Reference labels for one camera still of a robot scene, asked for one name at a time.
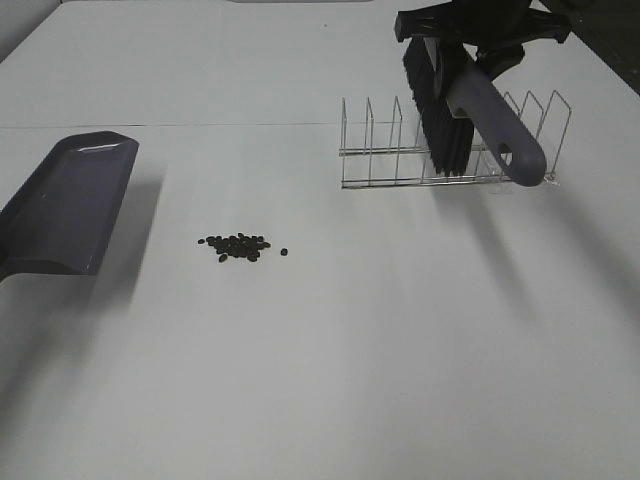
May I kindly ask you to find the metal wire dish rack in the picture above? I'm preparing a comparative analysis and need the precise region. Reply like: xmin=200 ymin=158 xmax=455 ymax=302
xmin=338 ymin=90 xmax=573 ymax=189

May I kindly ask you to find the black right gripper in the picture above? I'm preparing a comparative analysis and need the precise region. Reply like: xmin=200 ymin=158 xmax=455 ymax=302
xmin=394 ymin=1 xmax=571 ymax=80

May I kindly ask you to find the pile of coffee beans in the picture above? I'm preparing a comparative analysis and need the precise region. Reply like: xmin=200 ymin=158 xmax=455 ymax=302
xmin=196 ymin=232 xmax=271 ymax=263

